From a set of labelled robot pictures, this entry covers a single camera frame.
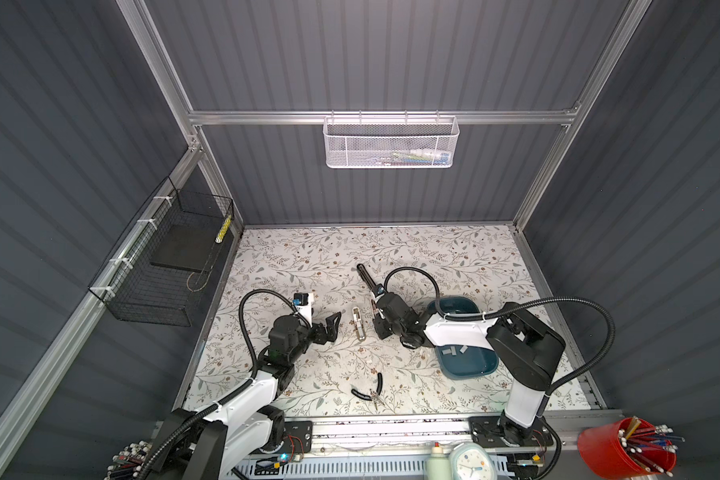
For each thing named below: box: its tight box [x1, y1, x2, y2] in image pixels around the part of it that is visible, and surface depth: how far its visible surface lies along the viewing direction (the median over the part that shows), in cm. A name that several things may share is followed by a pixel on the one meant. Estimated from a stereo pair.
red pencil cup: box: [578, 417, 677, 480], surface depth 62 cm
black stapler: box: [356, 263, 377, 290], surface depth 106 cm
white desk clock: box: [449, 442, 498, 480], surface depth 69 cm
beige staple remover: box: [352, 307, 366, 341], surface depth 93 cm
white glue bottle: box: [426, 442, 451, 480], surface depth 65 cm
